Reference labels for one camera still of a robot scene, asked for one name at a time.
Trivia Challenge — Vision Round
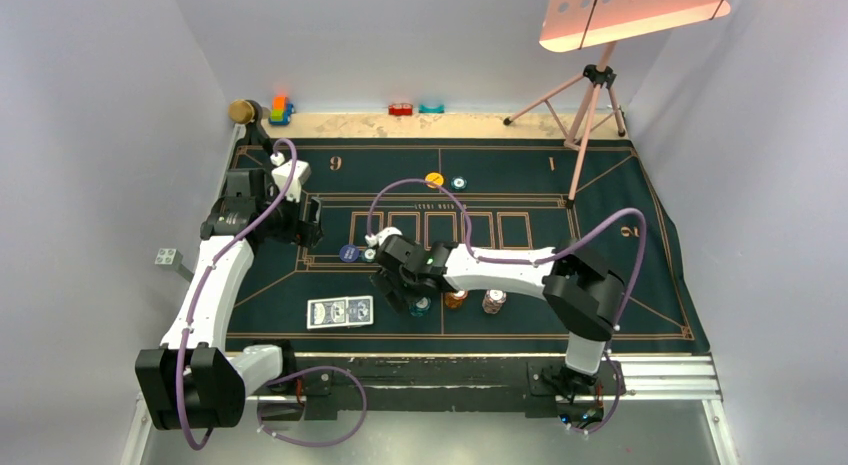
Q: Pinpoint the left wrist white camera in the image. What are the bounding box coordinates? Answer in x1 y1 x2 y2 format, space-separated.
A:
270 152 311 203

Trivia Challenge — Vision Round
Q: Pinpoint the peach blue chip stack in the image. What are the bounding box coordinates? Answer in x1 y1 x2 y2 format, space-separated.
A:
482 289 507 315

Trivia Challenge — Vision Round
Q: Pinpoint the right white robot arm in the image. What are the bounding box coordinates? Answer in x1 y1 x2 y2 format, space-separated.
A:
365 227 625 392

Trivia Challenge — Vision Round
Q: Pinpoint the orange red chip stack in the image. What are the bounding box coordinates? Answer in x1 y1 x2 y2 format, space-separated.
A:
443 290 468 309

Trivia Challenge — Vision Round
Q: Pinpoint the pink music stand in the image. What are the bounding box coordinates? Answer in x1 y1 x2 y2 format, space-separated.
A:
503 0 731 209

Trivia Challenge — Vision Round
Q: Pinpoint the green blue chip stack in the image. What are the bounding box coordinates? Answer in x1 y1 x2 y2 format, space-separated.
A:
409 297 431 317

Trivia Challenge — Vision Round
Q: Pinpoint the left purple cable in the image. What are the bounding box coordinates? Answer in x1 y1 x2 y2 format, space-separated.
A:
173 138 368 453

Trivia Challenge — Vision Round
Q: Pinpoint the purple small blind button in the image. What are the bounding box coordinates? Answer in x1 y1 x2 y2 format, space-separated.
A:
338 244 361 263

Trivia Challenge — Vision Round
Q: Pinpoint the blue playing card deck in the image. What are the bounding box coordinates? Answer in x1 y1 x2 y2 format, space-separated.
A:
306 295 374 330

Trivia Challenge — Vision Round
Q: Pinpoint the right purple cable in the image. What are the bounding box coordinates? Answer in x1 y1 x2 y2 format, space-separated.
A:
365 178 648 437

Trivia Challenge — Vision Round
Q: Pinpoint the purple cable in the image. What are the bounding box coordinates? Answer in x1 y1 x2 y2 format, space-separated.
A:
365 178 648 437
173 138 368 453

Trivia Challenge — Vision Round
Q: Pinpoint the green poker table mat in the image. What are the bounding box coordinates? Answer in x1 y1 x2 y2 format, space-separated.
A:
226 139 710 354

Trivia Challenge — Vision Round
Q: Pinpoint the yellow dealer button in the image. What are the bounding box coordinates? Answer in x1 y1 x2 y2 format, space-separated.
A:
424 172 445 189

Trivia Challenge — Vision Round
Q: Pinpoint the colourful toy block stack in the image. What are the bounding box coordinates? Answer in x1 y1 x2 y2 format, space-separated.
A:
268 95 294 126

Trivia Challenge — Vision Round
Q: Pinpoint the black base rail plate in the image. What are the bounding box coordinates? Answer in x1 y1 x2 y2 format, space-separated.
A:
251 353 626 421

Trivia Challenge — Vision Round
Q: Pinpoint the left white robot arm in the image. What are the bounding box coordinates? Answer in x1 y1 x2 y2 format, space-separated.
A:
135 162 323 430

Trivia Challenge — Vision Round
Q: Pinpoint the teal toy block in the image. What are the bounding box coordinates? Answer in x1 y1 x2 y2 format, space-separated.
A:
418 101 445 114

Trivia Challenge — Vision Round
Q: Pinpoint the red toy block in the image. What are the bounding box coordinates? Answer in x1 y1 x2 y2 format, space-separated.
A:
387 102 415 116

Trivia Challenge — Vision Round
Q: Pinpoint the brass round knob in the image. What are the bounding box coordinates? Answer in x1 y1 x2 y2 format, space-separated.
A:
228 99 263 125

